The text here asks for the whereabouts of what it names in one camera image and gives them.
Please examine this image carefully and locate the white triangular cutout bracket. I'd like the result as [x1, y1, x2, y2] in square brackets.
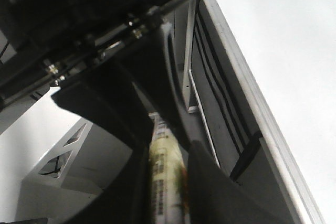
[15, 119, 132, 223]

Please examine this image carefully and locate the white whiteboard with frame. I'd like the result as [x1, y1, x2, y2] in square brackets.
[204, 0, 335, 223]

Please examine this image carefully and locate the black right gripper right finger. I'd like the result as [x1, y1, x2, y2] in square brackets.
[127, 24, 279, 223]

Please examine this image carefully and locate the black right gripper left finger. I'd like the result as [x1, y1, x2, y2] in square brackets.
[51, 61, 155, 224]

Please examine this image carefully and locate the white black whiteboard marker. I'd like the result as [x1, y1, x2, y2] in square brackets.
[149, 113, 190, 223]

